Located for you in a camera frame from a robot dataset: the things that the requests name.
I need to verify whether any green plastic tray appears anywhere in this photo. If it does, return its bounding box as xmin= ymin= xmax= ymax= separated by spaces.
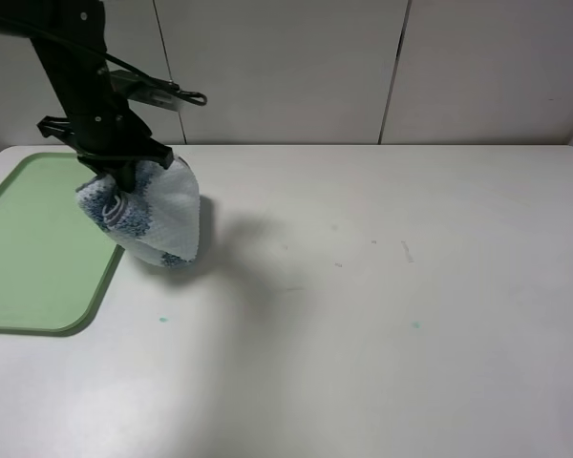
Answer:
xmin=0 ymin=153 xmax=121 ymax=336

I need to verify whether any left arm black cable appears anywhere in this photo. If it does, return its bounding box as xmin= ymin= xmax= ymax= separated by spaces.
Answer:
xmin=0 ymin=13 xmax=208 ymax=107

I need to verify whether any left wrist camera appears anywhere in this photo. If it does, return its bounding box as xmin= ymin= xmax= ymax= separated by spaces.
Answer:
xmin=110 ymin=70 xmax=181 ymax=112

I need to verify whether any blue white striped towel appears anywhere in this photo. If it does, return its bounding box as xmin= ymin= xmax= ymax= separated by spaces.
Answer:
xmin=76 ymin=156 xmax=201 ymax=268

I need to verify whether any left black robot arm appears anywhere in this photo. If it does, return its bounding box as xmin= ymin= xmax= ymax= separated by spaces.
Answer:
xmin=0 ymin=1 xmax=174 ymax=192

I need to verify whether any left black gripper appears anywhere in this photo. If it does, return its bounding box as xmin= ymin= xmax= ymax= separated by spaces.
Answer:
xmin=37 ymin=102 xmax=173 ymax=193

